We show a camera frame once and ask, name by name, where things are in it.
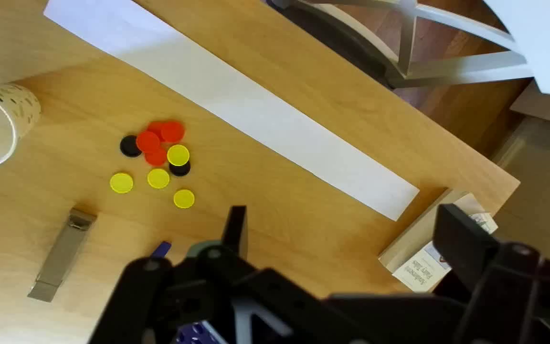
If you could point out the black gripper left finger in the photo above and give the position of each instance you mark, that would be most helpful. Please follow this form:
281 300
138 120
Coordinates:
212 292

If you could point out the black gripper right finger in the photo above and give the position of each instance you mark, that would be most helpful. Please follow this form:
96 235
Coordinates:
508 283

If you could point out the blue connect four grid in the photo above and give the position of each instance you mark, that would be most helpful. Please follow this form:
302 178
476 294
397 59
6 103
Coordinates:
161 248

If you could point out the yellow game disc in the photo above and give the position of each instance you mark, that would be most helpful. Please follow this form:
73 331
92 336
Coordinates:
121 181
178 155
159 178
184 199

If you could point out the small white card box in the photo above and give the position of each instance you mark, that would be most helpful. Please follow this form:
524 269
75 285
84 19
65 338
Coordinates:
415 260

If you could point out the black game disc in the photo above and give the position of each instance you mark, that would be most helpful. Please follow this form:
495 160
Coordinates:
180 170
128 145

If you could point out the red game disc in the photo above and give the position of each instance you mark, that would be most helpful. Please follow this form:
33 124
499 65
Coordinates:
172 130
147 141
155 157

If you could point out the long white paper strip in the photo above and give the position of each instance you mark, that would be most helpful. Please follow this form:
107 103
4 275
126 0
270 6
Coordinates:
145 42

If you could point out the grey metal chair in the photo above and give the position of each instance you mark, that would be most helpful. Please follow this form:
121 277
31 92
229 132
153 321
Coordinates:
325 21

